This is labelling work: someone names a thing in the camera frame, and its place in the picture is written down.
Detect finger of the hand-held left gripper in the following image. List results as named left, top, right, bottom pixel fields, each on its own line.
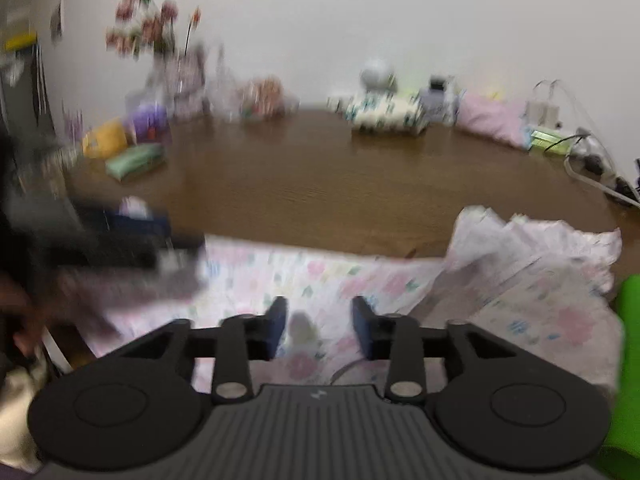
left=80, top=210, right=206, bottom=268

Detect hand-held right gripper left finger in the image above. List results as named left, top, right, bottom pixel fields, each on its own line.
left=117, top=296, right=290, bottom=405

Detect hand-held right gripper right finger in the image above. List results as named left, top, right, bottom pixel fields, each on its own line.
left=351, top=296, right=523, bottom=404

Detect pink floral dress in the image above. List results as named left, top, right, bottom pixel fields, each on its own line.
left=102, top=205, right=626, bottom=396

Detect person's left hand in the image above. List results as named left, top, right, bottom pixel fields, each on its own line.
left=0, top=285, right=46, bottom=356

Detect green tissue pack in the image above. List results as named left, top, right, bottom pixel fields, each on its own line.
left=105, top=143, right=167, bottom=183

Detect yellow pouch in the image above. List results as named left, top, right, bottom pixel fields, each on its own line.
left=81, top=119, right=130, bottom=160

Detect purple pouch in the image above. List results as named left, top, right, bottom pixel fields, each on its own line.
left=125, top=100, right=169, bottom=144

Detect knitted purple vase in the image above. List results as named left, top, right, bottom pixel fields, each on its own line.
left=147, top=52, right=208, bottom=119

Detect cream cloth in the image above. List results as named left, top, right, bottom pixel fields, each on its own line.
left=0, top=355, right=56, bottom=474

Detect clear plastic bag of snacks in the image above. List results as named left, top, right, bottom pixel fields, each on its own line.
left=207, top=75, right=301, bottom=122

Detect dried pink flowers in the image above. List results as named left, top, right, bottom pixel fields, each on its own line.
left=105, top=0, right=203, bottom=59

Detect green flower print folded cloth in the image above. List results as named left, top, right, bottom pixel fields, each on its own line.
left=345, top=91, right=431, bottom=137

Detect pale lavender box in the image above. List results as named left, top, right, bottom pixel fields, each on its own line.
left=419, top=87, right=459, bottom=124

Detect pink gingham folded cloth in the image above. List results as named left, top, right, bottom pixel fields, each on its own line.
left=456, top=92, right=533, bottom=150

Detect white astronaut speaker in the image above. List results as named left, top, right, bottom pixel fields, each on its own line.
left=359, top=57, right=398, bottom=96

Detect light green packet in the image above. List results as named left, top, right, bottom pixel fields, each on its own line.
left=529, top=130, right=574, bottom=157

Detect green roll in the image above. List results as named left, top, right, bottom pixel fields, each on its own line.
left=597, top=275, right=640, bottom=480

